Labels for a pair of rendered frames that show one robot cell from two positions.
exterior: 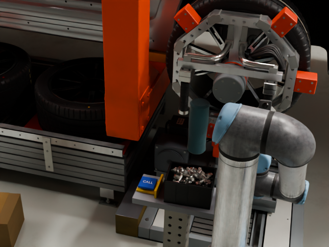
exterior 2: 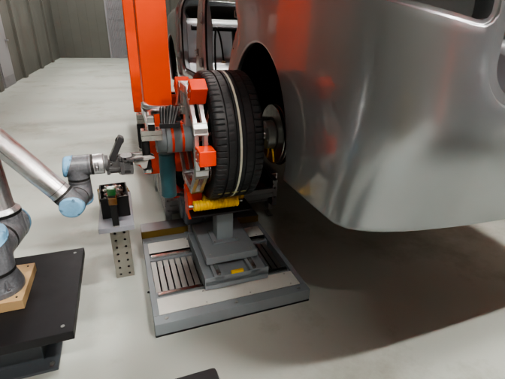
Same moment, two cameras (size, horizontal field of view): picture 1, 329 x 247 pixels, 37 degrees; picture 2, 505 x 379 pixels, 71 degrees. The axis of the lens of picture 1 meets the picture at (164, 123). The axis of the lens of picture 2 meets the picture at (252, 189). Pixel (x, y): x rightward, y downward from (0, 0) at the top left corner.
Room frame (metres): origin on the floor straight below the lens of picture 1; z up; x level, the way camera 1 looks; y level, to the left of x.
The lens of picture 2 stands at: (1.28, -1.95, 1.35)
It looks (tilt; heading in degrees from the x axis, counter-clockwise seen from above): 24 degrees down; 56
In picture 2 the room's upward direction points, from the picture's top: 2 degrees clockwise
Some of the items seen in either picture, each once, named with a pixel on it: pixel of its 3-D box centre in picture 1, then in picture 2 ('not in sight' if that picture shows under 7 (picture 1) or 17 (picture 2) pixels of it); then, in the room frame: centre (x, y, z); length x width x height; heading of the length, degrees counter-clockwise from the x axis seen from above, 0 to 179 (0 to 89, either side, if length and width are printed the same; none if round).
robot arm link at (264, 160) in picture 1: (258, 154); (78, 165); (1.45, -0.34, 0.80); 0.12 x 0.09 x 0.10; 167
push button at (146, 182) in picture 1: (147, 184); not in sight; (1.66, 0.06, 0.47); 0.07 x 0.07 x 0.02; 77
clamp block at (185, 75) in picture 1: (187, 71); (145, 117); (1.84, -0.09, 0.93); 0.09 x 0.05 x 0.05; 167
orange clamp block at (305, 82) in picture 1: (305, 82); (205, 156); (1.93, -0.61, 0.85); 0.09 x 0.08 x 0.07; 77
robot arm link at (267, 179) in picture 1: (257, 180); (80, 190); (1.44, -0.35, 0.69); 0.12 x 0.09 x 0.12; 69
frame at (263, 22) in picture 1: (233, 72); (190, 137); (2.00, -0.30, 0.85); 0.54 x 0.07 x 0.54; 77
